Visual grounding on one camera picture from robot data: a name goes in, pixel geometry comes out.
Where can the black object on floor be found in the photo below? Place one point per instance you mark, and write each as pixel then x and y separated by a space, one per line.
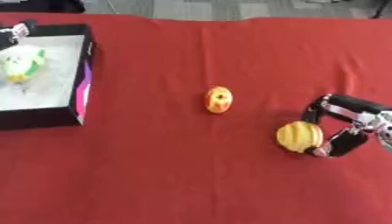
pixel 43 5

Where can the orange yellow toy fruit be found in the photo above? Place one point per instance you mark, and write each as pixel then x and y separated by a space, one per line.
pixel 218 99

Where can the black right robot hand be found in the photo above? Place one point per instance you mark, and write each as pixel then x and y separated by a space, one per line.
pixel 352 105

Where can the yellow ridged toy fruit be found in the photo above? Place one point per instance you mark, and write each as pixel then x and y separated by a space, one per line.
pixel 300 136

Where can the white green soft toy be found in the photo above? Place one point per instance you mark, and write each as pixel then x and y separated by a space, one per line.
pixel 22 64

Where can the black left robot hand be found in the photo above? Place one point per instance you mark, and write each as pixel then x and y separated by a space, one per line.
pixel 15 32

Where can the black box white inside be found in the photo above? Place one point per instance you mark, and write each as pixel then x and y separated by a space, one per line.
pixel 46 87

